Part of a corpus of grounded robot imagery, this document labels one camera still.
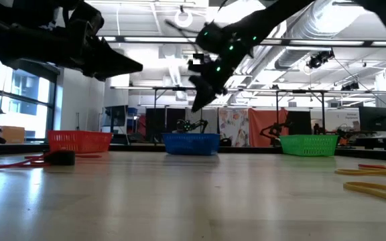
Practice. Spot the black ceiling camera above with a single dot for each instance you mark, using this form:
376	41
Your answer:
350	86
318	60

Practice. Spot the green plastic basket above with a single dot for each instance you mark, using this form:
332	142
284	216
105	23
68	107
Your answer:
308	145

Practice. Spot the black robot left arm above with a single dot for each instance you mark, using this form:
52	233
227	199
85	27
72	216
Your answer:
5	33

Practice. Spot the large window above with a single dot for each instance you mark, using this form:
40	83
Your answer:
29	100

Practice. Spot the black computer monitor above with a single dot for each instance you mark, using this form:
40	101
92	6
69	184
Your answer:
116	117
375	118

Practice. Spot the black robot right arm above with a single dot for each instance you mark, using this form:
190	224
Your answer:
263	20

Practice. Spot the black aluminium rig frame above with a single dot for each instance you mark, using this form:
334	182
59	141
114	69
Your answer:
139	148

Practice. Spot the silver air duct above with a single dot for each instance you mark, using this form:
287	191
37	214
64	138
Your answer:
293	57

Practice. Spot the black partition panel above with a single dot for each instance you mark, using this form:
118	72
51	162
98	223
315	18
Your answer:
166	120

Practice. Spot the black background robot arm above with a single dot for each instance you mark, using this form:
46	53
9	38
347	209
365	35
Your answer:
188	125

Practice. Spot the cardboard box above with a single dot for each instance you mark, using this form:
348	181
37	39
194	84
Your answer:
8	134

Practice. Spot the red plastic basket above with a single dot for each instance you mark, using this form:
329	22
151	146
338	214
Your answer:
79	142

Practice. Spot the yellow rubber band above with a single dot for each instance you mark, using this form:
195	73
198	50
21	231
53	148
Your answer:
350	186

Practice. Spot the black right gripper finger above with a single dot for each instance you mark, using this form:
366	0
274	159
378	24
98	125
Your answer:
200	90
214	91

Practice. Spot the wide black rubber band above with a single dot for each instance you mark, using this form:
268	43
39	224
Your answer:
60	158

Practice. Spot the floral curtain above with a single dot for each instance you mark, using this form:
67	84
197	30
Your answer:
233	127

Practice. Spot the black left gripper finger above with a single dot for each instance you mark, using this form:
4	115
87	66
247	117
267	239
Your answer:
106	72
112	57

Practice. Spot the orange curtain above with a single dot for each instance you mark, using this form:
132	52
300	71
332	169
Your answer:
263	120

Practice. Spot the black station frame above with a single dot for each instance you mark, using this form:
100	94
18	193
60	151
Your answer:
155	107
323	110

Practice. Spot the blue plastic basket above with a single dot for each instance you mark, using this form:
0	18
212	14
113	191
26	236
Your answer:
191	144

